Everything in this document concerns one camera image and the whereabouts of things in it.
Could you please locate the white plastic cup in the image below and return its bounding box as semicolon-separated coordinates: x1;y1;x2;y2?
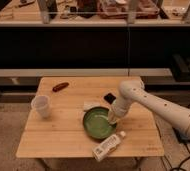
31;95;50;118

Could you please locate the small black square object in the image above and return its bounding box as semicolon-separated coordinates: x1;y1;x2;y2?
104;93;116;104

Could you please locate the brown sausage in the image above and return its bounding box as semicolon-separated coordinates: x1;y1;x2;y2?
52;82;69;92

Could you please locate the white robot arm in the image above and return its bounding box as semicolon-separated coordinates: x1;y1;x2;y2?
108;80;190;139

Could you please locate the green ceramic bowl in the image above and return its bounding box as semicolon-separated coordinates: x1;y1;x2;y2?
83;106;117;140

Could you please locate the wooden folding table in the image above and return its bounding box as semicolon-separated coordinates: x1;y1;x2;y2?
16;77;164;158

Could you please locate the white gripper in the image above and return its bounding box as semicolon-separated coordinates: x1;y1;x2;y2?
108;98;131;124

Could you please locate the black equipment on right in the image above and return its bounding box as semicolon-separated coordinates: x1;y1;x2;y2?
170;54;190;82

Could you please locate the long wooden shelf bench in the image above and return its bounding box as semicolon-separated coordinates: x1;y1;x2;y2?
0;68;174;86

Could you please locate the white labelled plastic bottle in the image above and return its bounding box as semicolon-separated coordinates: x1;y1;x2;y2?
92;131;126;162

